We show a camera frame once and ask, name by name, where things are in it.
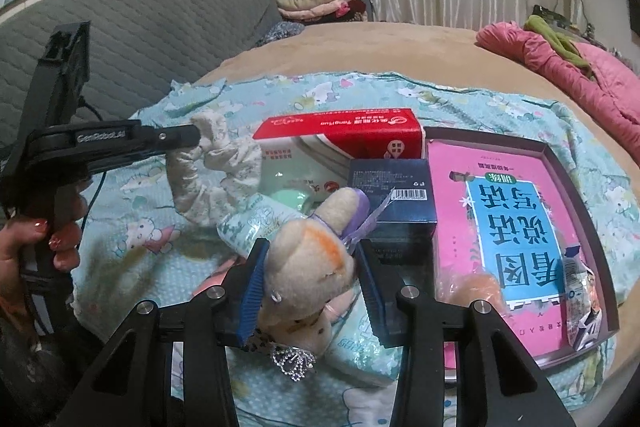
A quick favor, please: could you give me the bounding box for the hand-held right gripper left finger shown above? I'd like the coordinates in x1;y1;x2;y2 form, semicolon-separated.
55;237;273;427

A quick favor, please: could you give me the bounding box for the grey quilted headboard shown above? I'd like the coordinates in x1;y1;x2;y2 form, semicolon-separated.
0;0;281;148

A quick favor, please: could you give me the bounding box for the mint green round container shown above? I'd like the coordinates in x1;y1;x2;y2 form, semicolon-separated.
265;189;312;214

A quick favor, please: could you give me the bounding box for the snack packet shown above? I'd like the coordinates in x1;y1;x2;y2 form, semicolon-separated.
560;244;604;353

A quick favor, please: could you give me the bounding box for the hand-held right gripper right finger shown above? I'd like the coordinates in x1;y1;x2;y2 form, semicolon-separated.
357;239;576;427

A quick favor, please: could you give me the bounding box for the pink framed board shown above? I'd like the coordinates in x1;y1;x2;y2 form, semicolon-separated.
422;125;621;370

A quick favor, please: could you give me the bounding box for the pink quilt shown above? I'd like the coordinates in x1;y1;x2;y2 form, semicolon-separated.
475;21;640;152

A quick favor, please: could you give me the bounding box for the leopard print scrunchie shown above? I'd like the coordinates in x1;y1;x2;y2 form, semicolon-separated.
249;329;275;354

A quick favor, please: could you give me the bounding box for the orange round object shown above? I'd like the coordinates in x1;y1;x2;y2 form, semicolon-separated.
435;272;506;323

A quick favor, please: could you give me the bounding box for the printed cartoon blanket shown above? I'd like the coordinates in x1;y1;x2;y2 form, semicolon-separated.
70;72;640;427

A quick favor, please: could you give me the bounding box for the person's left hand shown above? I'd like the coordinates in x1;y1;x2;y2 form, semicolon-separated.
0;194;90;308

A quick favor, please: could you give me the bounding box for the red and white tissue box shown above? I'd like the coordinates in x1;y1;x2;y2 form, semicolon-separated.
252;108;427;208

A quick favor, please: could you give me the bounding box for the dark patterned cloth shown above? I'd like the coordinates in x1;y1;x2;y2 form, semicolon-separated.
260;21;306;46

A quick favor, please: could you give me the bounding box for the dark blue box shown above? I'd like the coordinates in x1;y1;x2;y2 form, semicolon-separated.
347;158;439;265

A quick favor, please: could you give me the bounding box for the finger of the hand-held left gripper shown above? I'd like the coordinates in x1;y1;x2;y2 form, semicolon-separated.
140;123;202;156

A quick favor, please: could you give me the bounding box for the pink picture book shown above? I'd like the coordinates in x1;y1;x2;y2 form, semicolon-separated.
427;139;591;368

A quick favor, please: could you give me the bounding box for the pale green tissue packet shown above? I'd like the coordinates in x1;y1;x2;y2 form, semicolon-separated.
217;194;311;265
320;297;406;388

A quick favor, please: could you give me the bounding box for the side table clutter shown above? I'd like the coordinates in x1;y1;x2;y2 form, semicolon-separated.
530;0;597;32

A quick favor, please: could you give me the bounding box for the beige plush toy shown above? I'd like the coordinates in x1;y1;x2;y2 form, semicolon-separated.
252;187;387;383

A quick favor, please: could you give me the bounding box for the green cloth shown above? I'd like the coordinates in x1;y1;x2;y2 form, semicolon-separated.
524;14;594;80

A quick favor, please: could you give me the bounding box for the beige bed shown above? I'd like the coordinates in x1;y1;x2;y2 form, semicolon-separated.
190;22;640;408

